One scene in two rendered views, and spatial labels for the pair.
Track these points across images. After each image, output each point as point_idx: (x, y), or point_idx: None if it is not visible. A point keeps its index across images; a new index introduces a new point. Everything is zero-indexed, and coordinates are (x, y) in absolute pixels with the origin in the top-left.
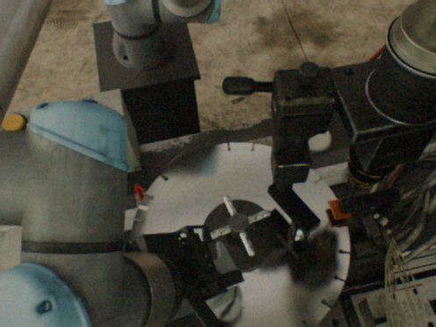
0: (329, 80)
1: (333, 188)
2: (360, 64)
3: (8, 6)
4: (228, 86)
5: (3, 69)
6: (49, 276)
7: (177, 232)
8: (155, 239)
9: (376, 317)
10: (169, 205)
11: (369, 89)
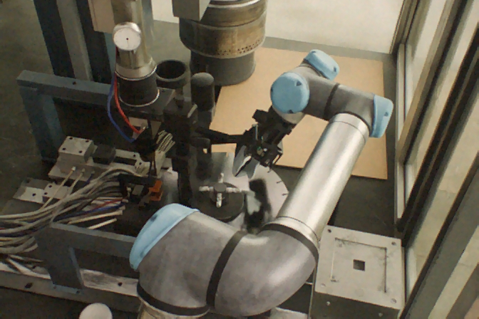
0: (169, 103)
1: (116, 273)
2: (145, 111)
3: (310, 163)
4: (208, 139)
5: (318, 139)
6: (311, 60)
7: (260, 141)
8: (272, 128)
9: (166, 169)
10: (253, 234)
11: (154, 99)
